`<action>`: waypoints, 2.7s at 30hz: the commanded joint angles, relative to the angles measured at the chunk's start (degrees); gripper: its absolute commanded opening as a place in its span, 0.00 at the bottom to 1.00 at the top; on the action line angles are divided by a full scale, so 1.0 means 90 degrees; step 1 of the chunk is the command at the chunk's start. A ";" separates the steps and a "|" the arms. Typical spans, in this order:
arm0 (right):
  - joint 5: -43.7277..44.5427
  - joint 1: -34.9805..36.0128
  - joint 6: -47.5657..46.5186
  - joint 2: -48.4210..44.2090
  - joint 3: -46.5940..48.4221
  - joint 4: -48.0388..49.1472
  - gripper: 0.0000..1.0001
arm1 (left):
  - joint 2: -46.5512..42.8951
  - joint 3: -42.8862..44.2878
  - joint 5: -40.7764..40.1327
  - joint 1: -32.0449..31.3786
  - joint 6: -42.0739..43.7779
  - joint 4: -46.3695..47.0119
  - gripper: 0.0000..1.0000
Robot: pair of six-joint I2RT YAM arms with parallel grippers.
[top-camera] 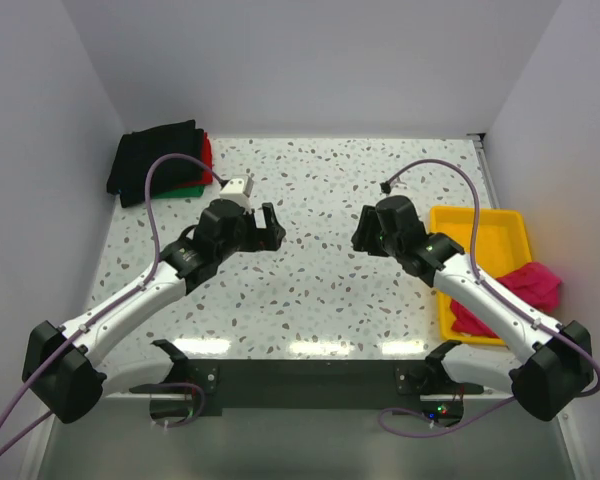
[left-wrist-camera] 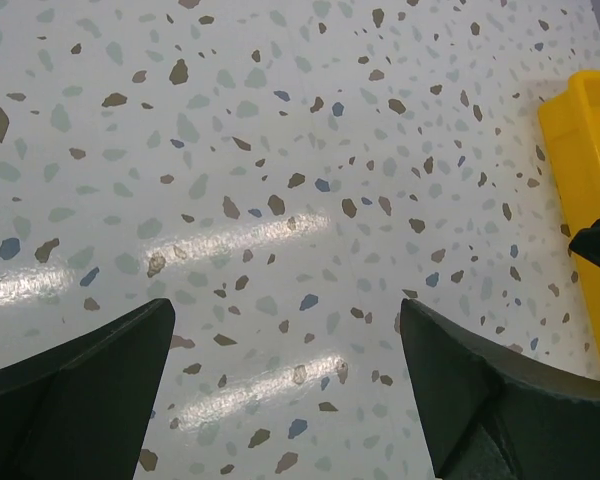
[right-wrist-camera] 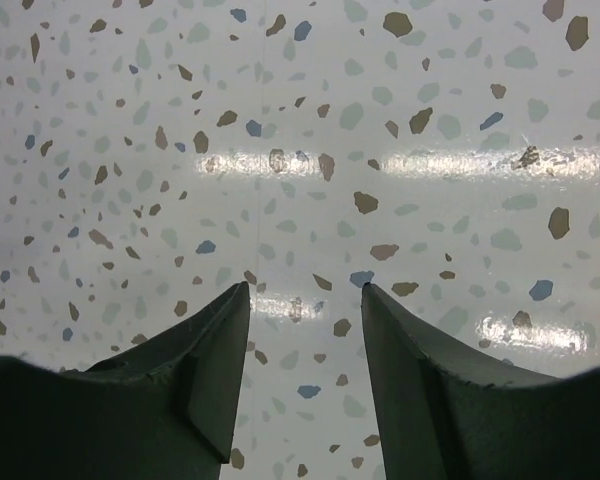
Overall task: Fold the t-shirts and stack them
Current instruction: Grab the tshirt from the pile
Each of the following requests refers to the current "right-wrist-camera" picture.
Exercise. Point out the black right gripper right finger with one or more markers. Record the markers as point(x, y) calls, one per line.
point(447, 411)

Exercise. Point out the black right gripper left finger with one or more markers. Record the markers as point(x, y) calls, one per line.
point(164, 409)

